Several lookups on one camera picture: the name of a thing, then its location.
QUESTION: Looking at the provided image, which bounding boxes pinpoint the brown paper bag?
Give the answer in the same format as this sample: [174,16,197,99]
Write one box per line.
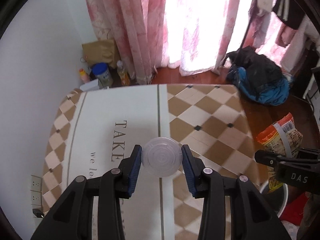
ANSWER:
[82,39,120,69]

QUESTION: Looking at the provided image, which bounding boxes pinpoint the orange snack bag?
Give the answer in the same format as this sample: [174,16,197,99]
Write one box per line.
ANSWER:
[256,112,304,190]

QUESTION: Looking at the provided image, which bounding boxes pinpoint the black clothes pile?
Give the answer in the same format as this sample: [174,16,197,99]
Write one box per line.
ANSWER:
[223,46,283,92]

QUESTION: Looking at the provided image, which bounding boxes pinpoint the white round trash bin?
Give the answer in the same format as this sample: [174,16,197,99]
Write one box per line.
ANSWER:
[259,181,289,218]

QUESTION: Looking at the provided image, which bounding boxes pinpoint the pink floral curtain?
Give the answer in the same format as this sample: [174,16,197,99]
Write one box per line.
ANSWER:
[86,0,252,85]

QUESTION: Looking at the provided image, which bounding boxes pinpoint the black clothes rack pole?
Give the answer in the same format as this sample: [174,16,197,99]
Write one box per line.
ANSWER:
[239,14,253,50]

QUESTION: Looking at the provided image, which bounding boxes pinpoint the white box on floor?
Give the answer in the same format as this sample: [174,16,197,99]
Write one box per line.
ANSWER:
[79,79,100,92]

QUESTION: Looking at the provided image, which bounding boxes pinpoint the hanging clothes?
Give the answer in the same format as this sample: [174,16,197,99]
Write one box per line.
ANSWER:
[249,0,319,74]

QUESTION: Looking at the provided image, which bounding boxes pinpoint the black plug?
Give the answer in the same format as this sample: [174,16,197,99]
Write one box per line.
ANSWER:
[33,209,44,218]

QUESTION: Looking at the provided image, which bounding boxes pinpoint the checkered brown white tablecloth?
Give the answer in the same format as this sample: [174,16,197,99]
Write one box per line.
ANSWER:
[42,85,266,239]

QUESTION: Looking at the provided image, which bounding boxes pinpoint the blue lid white tub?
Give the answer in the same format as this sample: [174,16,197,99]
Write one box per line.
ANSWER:
[92,62,113,88]

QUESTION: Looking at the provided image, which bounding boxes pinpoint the small orange bottle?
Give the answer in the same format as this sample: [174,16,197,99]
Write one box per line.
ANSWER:
[79,68,91,83]

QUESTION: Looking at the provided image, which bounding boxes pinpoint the clear plastic lid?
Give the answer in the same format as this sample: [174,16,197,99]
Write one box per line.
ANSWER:
[142,137,183,178]

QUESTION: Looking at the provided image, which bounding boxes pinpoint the red blanket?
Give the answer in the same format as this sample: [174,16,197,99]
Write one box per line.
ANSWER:
[280,191,311,226]

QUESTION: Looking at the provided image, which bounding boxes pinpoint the yellow liquid bottle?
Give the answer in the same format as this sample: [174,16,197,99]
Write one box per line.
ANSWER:
[117,60,130,86]

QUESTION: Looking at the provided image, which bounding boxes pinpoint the white wall socket strip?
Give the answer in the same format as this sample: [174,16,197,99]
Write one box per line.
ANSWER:
[30,175,42,206]

